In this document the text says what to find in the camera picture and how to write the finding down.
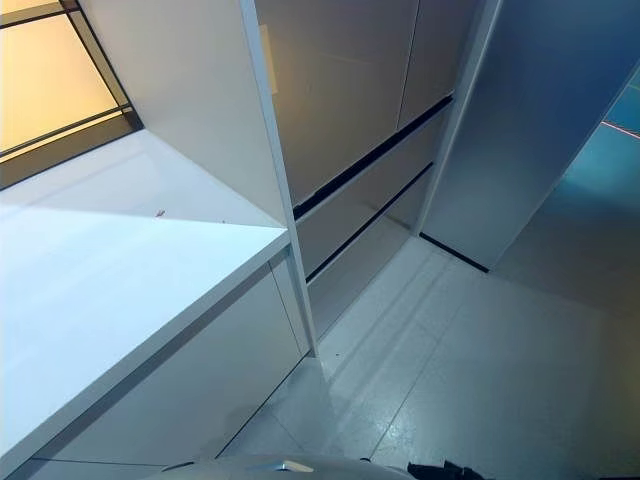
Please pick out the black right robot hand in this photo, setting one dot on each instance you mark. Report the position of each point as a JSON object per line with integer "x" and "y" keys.
{"x": 450, "y": 472}

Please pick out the white fridge drawer silver front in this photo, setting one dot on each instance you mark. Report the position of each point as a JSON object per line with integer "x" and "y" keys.
{"x": 360, "y": 210}

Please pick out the silver lower fridge drawer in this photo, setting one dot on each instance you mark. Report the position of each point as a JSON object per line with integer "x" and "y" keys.
{"x": 370, "y": 260}

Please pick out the silver fridge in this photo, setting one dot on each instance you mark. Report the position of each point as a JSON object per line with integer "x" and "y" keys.
{"x": 340, "y": 100}

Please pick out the grey robot torso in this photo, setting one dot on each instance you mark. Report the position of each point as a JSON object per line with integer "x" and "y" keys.
{"x": 290, "y": 467}

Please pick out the silver tall side panel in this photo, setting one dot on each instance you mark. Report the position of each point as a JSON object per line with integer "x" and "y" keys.
{"x": 525, "y": 125}

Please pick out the tall white cabinet panel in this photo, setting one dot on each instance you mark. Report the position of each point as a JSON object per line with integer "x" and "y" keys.
{"x": 200, "y": 100}

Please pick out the black framed window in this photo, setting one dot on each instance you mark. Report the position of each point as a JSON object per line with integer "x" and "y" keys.
{"x": 50, "y": 75}

